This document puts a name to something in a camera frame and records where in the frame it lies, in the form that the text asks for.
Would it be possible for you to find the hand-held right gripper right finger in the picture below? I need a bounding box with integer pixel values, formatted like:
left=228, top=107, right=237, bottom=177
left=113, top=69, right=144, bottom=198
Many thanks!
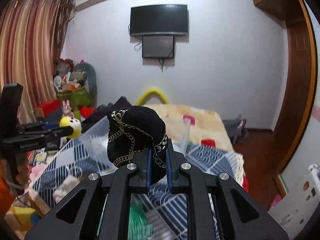
left=165, top=139, right=293, bottom=240

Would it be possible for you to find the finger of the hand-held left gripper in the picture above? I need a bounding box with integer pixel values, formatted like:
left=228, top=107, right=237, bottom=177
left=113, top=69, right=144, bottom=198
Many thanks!
left=44, top=126, right=74, bottom=142
left=18, top=121, right=55, bottom=132

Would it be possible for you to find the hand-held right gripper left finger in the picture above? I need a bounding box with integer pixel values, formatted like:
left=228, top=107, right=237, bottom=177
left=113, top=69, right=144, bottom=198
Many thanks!
left=24, top=148, right=152, bottom=240

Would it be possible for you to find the yellow round plush toy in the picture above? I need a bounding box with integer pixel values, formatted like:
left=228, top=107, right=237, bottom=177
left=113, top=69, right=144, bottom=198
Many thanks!
left=59, top=115, right=82, bottom=139

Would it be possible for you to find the clear plastic storage box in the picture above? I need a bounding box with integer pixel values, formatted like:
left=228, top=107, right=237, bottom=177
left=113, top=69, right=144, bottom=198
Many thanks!
left=56, top=116, right=192, bottom=180

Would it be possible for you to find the black sock with chain print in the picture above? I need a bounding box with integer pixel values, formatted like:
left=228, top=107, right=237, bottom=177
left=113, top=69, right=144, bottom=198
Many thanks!
left=107, top=105, right=168, bottom=183

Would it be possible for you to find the white soft cloth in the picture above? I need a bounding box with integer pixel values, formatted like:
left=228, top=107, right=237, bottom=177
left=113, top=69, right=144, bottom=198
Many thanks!
left=53, top=175, right=81, bottom=203

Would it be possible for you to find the red box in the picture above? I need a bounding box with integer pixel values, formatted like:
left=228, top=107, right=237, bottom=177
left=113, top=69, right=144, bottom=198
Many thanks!
left=34, top=99, right=62, bottom=117

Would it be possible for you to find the pink rabbit plush toy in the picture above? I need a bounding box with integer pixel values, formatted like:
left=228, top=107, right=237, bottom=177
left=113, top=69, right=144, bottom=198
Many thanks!
left=61, top=100, right=72, bottom=117

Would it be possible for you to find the red cloth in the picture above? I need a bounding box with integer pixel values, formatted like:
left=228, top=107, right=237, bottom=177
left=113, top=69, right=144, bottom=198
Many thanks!
left=79, top=107, right=96, bottom=118

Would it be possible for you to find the green bag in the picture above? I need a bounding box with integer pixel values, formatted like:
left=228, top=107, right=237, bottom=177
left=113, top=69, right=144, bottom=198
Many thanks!
left=56, top=89, right=92, bottom=108

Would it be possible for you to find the dark purple cloth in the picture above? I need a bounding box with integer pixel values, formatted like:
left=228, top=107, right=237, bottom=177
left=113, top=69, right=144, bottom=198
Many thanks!
left=82, top=96, right=132, bottom=133

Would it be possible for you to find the green cloth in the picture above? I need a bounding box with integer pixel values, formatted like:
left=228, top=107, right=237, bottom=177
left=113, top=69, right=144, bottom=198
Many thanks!
left=129, top=202, right=153, bottom=240

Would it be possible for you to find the pile of mixed toys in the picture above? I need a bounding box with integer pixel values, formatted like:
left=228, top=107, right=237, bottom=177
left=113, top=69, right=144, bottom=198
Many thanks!
left=52, top=58, right=88, bottom=93

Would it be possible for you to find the beige fluffy blanket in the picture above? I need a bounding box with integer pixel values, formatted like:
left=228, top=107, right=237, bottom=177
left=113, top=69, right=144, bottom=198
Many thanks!
left=142, top=102, right=245, bottom=156

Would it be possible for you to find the large grey plush toy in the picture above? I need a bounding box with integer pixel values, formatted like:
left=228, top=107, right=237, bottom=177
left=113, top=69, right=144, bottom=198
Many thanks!
left=74, top=61, right=98, bottom=106

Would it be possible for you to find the striped brown curtain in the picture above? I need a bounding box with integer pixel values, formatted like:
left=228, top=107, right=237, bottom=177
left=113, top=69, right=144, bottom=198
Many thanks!
left=0, top=0, right=76, bottom=127

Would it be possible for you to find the dark grey bag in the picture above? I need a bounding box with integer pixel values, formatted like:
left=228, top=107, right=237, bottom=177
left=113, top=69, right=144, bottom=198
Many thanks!
left=222, top=113, right=248, bottom=145

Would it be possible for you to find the yellow foam tube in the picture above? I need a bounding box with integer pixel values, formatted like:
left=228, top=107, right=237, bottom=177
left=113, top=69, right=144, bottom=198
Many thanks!
left=135, top=85, right=172, bottom=105

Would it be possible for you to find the yellow patterned blanket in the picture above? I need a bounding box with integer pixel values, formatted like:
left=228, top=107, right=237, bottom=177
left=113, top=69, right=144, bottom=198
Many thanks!
left=4, top=197, right=48, bottom=233

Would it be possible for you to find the dark panel under television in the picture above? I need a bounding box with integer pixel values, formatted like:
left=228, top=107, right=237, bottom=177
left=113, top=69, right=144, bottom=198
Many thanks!
left=142, top=35, right=175, bottom=59

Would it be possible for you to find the white door with stickers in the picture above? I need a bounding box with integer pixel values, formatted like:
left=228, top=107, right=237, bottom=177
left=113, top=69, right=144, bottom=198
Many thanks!
left=269, top=164, right=320, bottom=233

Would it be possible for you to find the wooden overhead cabinet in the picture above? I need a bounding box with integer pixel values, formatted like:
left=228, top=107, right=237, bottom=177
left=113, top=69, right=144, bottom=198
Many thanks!
left=249, top=0, right=304, bottom=27

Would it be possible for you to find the black wall television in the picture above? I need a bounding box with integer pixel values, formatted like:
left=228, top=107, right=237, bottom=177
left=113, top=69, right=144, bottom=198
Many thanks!
left=129, top=4, right=189, bottom=37

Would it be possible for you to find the wooden door frame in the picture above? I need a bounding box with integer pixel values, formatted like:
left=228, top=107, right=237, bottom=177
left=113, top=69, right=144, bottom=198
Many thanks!
left=269, top=0, right=318, bottom=198

